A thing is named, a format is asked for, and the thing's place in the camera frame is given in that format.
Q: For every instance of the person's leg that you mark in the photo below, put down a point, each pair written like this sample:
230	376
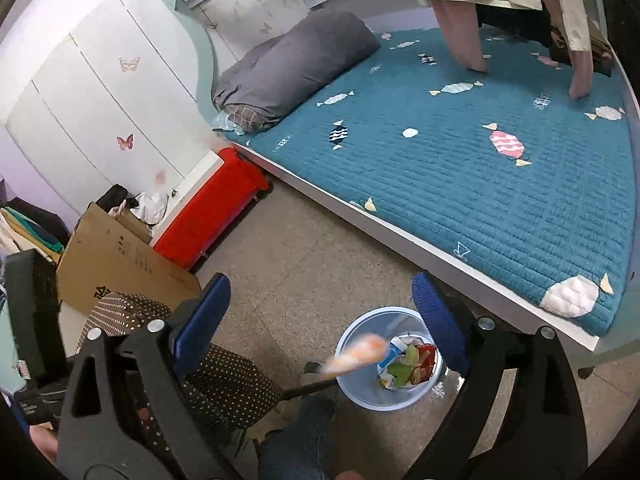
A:
300	440

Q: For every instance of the cream hanging jacket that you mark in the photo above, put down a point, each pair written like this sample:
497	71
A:
11	240

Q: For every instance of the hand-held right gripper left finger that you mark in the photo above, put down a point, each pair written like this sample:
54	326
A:
200	320

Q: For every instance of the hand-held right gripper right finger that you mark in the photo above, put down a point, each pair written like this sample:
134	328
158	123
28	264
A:
440	320

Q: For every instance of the black bag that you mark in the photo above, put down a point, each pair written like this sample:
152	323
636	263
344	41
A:
112	197

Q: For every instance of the dark cloth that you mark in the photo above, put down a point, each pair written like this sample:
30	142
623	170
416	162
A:
520	25

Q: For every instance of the blue white carton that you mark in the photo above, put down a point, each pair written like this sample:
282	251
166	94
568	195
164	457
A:
395	347

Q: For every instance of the red wrapper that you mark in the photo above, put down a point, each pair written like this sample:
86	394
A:
426	355

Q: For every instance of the pink butterfly sticker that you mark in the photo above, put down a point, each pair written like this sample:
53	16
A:
125	141

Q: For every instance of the green hanging garment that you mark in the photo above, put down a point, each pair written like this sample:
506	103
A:
32	222

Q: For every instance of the grey duvet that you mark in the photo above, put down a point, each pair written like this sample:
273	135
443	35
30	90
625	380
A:
290	60

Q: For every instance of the brown cardboard box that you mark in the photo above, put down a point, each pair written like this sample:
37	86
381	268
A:
125	260

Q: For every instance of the orange wrapper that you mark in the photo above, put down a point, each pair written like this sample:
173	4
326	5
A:
355	355

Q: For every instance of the yellow hanging garment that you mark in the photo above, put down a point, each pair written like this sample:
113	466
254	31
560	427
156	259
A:
50	246

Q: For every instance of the person's left hand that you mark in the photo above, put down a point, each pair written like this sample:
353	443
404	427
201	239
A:
42	442

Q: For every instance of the pink hanging garment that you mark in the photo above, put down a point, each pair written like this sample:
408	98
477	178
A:
457	35

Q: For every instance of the light blue plastic bin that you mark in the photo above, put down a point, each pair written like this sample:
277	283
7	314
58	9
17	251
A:
360	395

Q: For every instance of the pale butterfly sticker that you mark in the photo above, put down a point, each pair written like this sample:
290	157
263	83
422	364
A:
129	63

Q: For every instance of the white cloth bag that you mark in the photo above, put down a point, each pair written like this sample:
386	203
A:
149	207

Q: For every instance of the white wardrobe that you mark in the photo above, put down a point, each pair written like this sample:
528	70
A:
100	85

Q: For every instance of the light blue cloth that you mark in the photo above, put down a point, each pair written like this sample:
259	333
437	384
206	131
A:
229	124

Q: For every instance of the teal quilted mattress pad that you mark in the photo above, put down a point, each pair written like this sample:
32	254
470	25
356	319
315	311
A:
425	185

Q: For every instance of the green wrapper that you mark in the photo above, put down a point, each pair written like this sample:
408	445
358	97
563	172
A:
400	371

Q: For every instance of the red storage box white lid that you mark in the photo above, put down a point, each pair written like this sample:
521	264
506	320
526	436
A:
210	210

